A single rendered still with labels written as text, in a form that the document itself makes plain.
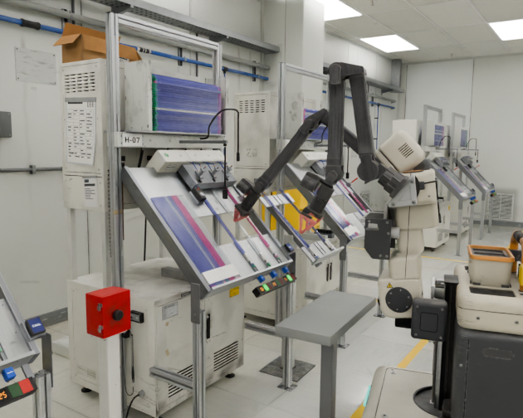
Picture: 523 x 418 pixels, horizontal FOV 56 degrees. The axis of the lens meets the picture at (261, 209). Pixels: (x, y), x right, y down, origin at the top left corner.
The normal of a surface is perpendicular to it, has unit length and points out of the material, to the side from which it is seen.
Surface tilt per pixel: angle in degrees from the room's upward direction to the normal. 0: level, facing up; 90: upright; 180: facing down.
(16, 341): 47
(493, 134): 90
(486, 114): 90
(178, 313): 90
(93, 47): 80
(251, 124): 90
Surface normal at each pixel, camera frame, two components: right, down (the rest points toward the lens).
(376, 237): -0.33, 0.11
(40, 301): 0.83, 0.07
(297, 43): -0.55, 0.09
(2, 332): 0.62, -0.62
